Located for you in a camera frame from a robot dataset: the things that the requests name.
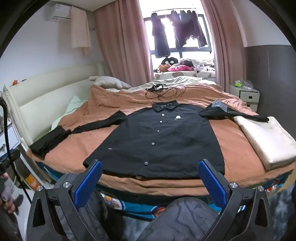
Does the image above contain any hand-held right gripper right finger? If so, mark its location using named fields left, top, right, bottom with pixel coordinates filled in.
left=198, top=159, right=274, bottom=241

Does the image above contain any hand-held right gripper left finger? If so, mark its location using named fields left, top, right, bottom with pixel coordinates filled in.
left=26, top=159, right=103, bottom=241

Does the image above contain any black button shirt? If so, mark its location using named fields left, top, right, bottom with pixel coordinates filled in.
left=70, top=100, right=270, bottom=180

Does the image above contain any folded black clothes pile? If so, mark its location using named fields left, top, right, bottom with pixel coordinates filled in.
left=30, top=125, right=72, bottom=160

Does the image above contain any pile of loose clothes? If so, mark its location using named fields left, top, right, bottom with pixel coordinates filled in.
left=180, top=58, right=215, bottom=72

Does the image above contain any person's left hand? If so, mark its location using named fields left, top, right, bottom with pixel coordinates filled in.
left=0, top=173, right=18, bottom=215

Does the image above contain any white curved-leg nightstand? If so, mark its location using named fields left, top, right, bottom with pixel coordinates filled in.
left=0, top=116, right=31, bottom=188

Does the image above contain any orange box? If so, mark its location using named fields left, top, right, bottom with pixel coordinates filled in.
left=25, top=174, right=38, bottom=192

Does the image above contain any orange-brown blanket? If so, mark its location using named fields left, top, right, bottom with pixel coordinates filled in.
left=26, top=82, right=296, bottom=195

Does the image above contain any person's left leg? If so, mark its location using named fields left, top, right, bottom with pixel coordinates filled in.
left=79, top=190, right=130, bottom=241

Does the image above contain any person's leg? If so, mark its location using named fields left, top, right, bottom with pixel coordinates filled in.
left=79, top=190, right=130, bottom=241
left=136, top=197, right=220, bottom=241

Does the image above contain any person's right leg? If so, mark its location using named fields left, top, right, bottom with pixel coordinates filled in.
left=136, top=197, right=220, bottom=241

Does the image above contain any folded cream cloth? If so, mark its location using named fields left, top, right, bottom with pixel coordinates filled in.
left=233, top=116, right=296, bottom=171

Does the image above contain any cream bed headboard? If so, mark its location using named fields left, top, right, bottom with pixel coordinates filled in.
left=2, top=62, right=104, bottom=149

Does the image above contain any grey fluffy rug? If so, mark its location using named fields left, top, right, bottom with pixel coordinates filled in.
left=266, top=185, right=296, bottom=241

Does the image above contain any light green pillow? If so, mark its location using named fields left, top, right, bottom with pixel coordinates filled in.
left=51, top=95, right=88, bottom=130

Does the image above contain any grey plush pillow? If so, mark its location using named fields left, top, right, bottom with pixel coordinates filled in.
left=89, top=75, right=132, bottom=90

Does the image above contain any clear plastic bag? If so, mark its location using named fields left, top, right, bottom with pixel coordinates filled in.
left=242, top=80, right=258, bottom=91

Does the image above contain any spotted window seat cushion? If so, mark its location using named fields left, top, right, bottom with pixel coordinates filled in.
left=154, top=71, right=215, bottom=80

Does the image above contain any pink plush toy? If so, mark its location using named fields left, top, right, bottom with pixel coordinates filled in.
left=168, top=65, right=193, bottom=72

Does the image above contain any black plush toy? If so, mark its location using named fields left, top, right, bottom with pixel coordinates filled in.
left=161, top=56, right=178, bottom=66

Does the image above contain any pink curtain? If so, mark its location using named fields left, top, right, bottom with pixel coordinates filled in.
left=200, top=0, right=247, bottom=93
left=94, top=0, right=154, bottom=87

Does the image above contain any hanging cream cloth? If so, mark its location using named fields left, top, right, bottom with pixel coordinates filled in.
left=70, top=6, right=92, bottom=55

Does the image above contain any hanging dark grey garment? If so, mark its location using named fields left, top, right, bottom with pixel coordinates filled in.
left=183, top=10, right=208, bottom=49

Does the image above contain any white air conditioner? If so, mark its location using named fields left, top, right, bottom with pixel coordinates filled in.
left=45, top=3, right=72, bottom=22

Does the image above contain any hanging purple garment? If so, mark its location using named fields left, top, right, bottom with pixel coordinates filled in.
left=169, top=10, right=197, bottom=49

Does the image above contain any white nightstand with dark handles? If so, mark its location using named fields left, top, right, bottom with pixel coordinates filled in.
left=229, top=84, right=260, bottom=112

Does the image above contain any black cable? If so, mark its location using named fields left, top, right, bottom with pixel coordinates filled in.
left=145, top=84, right=187, bottom=100

